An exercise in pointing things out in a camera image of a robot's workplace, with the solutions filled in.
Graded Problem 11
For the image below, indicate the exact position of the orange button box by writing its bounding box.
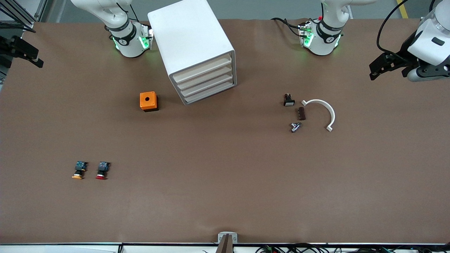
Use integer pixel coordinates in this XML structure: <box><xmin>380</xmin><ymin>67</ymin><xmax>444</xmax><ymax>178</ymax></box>
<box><xmin>140</xmin><ymin>91</ymin><xmax>159</xmax><ymax>112</ymax></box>

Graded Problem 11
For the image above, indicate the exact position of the yellow push button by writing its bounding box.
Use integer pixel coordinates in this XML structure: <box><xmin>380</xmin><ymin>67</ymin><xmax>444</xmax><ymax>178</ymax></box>
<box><xmin>72</xmin><ymin>161</ymin><xmax>88</xmax><ymax>180</ymax></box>

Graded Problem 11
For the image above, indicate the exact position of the red push button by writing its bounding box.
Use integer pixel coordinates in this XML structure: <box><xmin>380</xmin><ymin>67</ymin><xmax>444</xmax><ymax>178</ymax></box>
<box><xmin>95</xmin><ymin>161</ymin><xmax>111</xmax><ymax>180</ymax></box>

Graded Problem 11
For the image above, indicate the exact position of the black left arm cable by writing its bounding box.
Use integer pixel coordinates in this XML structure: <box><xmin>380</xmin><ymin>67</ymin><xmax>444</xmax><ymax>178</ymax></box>
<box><xmin>376</xmin><ymin>0</ymin><xmax>412</xmax><ymax>54</ymax></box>

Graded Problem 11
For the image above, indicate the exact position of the aluminium frame profile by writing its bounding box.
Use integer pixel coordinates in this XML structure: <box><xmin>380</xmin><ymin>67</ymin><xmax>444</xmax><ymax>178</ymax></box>
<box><xmin>0</xmin><ymin>0</ymin><xmax>48</xmax><ymax>32</ymax></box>

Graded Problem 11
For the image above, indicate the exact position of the white curved plastic bracket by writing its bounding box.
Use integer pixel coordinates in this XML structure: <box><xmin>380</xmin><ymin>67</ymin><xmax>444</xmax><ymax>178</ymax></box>
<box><xmin>301</xmin><ymin>99</ymin><xmax>336</xmax><ymax>132</ymax></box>

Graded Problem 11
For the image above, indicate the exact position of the black base cable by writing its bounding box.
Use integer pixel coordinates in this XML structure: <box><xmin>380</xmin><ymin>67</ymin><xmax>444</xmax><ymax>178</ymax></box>
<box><xmin>271</xmin><ymin>18</ymin><xmax>303</xmax><ymax>37</ymax></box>

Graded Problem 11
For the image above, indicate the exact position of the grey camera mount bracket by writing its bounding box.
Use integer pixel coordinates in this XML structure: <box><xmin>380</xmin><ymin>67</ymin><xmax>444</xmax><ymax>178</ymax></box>
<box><xmin>215</xmin><ymin>232</ymin><xmax>238</xmax><ymax>253</ymax></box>

